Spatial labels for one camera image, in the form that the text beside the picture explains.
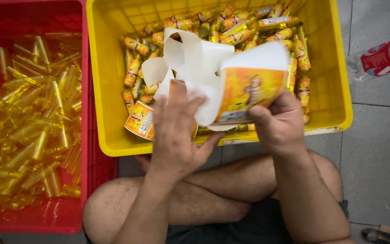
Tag orange label sticker roll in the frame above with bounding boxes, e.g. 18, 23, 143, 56
124, 27, 290, 141

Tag person's right hand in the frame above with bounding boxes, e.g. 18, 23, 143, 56
247, 89, 306, 157

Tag red plastic crate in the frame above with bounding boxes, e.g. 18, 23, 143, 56
0, 0, 118, 234

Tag pile of labelled orange bottles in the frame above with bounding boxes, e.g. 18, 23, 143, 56
121, 0, 312, 133

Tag yellow plastic crate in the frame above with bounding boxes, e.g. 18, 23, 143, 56
86, 0, 354, 157

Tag dark shorts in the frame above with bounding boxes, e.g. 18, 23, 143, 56
86, 198, 349, 244

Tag pile of unlabelled yellow bottles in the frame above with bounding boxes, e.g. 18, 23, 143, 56
0, 33, 82, 214

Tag person's legs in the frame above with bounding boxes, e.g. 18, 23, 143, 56
83, 150, 344, 244

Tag clear bottle with red label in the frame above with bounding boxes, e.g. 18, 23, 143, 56
346, 33, 390, 82

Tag person's left hand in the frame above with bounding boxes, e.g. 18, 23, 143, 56
147, 80, 225, 180

